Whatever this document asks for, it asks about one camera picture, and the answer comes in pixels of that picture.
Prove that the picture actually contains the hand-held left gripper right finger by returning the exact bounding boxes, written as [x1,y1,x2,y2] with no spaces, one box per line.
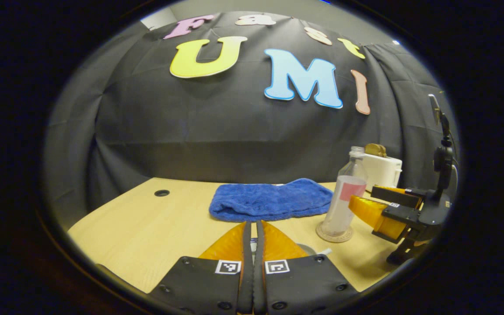
[254,220,360,315]

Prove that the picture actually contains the brown toast slice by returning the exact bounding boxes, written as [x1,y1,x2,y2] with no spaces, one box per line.
[364,143,387,158]

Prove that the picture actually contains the blue towel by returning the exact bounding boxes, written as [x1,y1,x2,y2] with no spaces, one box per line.
[209,178,334,222]

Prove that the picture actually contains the round cork coaster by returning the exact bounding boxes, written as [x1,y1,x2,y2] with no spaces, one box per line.
[315,221,354,244]

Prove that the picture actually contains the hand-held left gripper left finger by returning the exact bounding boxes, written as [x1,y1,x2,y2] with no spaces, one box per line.
[149,221,252,315]

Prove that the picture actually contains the clear plastic water bottle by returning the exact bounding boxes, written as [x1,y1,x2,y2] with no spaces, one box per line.
[321,146,368,238]

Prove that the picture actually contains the white toaster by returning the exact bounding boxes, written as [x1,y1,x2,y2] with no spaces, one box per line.
[363,151,403,193]

